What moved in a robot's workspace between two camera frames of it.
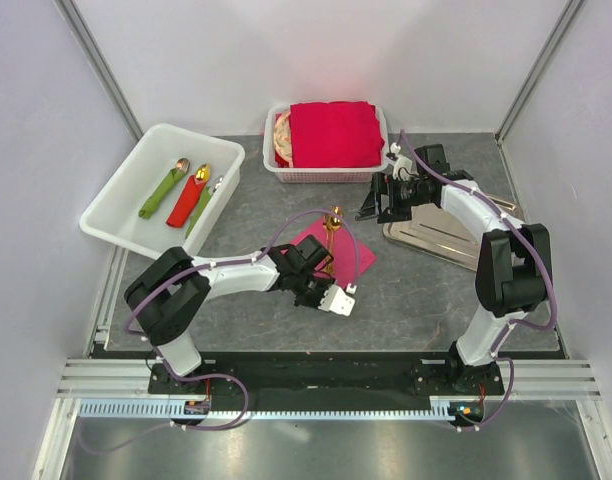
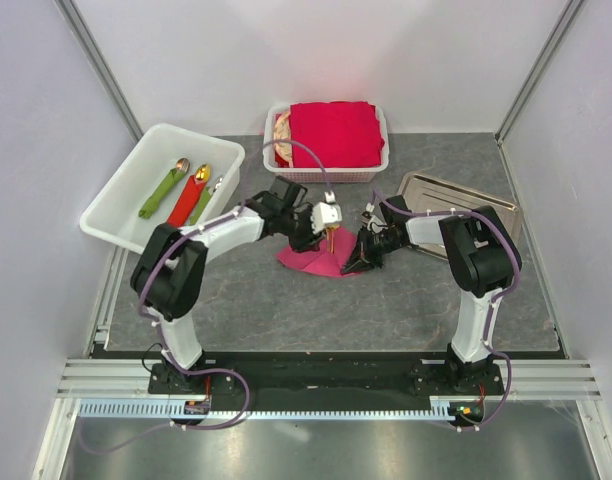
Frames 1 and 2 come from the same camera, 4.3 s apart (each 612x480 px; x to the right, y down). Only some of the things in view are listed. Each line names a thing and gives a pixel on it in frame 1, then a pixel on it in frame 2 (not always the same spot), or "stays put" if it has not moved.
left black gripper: [325, 285] → [308, 242]
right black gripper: [381, 183] → [362, 258]
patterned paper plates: [282, 138] stays put
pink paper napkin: [350, 255] stays put
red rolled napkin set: [188, 196] stays put
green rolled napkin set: [175, 175] stays put
